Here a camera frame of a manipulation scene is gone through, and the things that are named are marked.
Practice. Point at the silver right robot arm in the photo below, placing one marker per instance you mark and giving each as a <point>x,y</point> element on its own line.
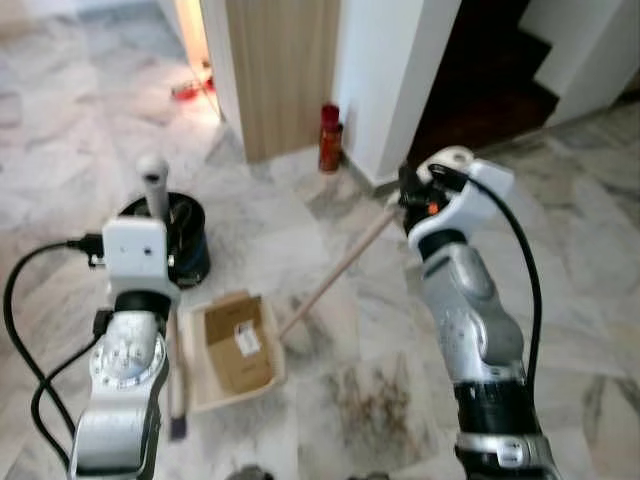
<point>480,330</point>

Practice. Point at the wooden broom with purple bristles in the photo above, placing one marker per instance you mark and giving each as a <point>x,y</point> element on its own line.
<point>153,185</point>

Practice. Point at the small red floor item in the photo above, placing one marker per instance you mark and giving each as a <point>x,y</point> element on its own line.
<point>190,90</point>

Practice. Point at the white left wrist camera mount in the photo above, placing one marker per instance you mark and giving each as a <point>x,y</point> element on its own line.
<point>135,250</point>

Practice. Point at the black round bucket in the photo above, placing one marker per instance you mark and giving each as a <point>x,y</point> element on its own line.
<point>195,250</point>

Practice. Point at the dark wooden stairs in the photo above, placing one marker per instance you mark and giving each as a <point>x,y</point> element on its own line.
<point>480,90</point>

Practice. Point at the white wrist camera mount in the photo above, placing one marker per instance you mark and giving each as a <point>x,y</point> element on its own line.
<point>470,195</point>
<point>135,250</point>

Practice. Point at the grey left robot leg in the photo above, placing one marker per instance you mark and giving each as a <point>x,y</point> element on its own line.
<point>250,473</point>

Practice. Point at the light wooden door panel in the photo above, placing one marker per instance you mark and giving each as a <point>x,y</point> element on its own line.
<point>285,70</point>

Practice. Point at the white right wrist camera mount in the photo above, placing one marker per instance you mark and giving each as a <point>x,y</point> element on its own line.
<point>470,195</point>

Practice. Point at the red spray bottle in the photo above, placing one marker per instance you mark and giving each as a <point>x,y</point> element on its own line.
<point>330,140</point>

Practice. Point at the grey right robot leg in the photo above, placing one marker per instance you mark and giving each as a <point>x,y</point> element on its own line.
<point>368,476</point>

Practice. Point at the brown cardboard piece with label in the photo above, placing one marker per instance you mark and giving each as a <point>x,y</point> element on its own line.
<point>235,360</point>

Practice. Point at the grey robot leg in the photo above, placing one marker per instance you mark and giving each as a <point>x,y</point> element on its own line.
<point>368,476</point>
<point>250,473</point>

